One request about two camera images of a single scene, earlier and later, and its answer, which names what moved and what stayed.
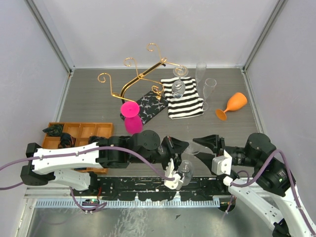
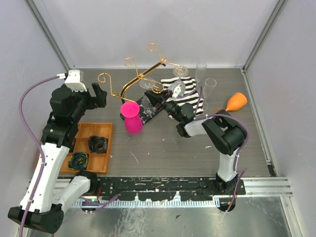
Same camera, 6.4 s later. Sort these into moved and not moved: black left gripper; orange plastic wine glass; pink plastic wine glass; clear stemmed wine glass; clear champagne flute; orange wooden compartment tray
Moved: black left gripper; clear stemmed wine glass
Not moved: pink plastic wine glass; clear champagne flute; orange plastic wine glass; orange wooden compartment tray
